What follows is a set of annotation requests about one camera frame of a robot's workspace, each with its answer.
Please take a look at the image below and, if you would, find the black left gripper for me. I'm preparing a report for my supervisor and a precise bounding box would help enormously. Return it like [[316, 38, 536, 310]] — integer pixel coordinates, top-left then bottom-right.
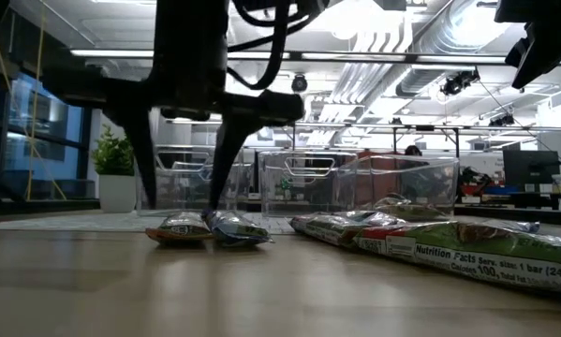
[[40, 41, 305, 212]]

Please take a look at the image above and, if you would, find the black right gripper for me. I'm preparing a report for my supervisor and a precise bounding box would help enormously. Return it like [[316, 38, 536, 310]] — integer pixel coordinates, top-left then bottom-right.
[[493, 0, 561, 91]]

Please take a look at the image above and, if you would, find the peanut butter granola bar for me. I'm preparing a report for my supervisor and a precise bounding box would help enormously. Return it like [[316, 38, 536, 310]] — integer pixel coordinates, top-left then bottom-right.
[[143, 211, 214, 245]]

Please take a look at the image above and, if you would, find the blue granola bar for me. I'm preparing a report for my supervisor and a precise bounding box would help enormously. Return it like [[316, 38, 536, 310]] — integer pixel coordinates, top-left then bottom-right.
[[201, 209, 275, 247]]

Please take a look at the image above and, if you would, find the large clear plastic bin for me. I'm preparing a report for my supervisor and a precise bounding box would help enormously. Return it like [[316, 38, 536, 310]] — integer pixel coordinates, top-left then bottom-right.
[[134, 144, 254, 217]]

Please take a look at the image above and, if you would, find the green plant in white pot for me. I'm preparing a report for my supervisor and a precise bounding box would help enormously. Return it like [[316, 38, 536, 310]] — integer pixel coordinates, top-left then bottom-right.
[[91, 124, 139, 214]]

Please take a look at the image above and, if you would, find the black computer monitor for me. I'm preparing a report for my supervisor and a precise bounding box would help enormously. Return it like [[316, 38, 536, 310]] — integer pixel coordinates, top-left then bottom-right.
[[502, 148, 561, 192]]

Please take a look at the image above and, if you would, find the dark background desk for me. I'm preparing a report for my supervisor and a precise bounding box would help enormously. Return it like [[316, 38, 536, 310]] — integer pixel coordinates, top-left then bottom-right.
[[455, 189, 561, 212]]

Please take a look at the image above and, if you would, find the black hanging camera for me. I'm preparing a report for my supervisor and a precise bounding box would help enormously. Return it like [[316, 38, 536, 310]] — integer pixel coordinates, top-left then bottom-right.
[[488, 111, 517, 127], [290, 72, 309, 94], [438, 67, 481, 97]]

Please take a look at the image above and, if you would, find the black window frame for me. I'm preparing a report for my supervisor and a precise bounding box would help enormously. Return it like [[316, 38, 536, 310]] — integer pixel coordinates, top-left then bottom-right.
[[0, 65, 96, 203]]

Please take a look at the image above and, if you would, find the silver ventilation duct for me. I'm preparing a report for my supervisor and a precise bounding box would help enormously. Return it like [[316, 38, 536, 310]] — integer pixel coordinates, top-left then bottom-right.
[[394, 0, 501, 99]]

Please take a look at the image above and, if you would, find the yellow extension cord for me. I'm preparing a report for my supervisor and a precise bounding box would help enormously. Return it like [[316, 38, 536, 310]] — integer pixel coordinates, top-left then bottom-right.
[[0, 0, 68, 202]]

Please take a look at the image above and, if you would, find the black background workstation frame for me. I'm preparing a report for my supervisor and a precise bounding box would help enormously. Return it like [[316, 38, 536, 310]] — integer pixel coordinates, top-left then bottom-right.
[[166, 119, 561, 160]]

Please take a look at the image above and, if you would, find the black ceiling light rail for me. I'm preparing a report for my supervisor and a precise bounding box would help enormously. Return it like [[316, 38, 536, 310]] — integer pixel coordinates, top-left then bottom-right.
[[68, 48, 561, 66]]

